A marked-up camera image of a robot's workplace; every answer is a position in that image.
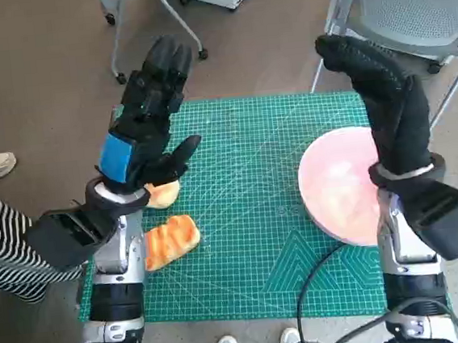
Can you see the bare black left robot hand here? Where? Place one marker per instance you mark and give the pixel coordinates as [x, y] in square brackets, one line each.
[145, 106]

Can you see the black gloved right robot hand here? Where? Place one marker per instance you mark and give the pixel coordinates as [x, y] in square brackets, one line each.
[393, 103]

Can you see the pink bowl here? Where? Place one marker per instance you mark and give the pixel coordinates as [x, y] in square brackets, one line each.
[336, 185]

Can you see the long striped bread loaf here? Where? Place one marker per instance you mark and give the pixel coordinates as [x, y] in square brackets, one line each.
[170, 238]

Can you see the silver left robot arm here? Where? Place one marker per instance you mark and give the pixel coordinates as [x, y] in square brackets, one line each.
[126, 246]

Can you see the round bread bun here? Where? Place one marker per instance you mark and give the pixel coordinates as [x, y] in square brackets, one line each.
[164, 196]

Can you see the grey mesh chair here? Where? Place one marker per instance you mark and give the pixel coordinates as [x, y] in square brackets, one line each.
[411, 0]

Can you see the green cutting mat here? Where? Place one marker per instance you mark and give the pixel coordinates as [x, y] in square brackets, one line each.
[246, 178]

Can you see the grey chair frame with casters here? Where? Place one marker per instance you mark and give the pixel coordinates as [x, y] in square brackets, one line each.
[202, 53]

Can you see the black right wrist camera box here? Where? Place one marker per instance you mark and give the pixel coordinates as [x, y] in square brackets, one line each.
[452, 219]

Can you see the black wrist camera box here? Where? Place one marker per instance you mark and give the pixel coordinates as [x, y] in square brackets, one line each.
[65, 240]
[452, 219]

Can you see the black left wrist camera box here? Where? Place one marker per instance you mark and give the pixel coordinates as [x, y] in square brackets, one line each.
[65, 240]

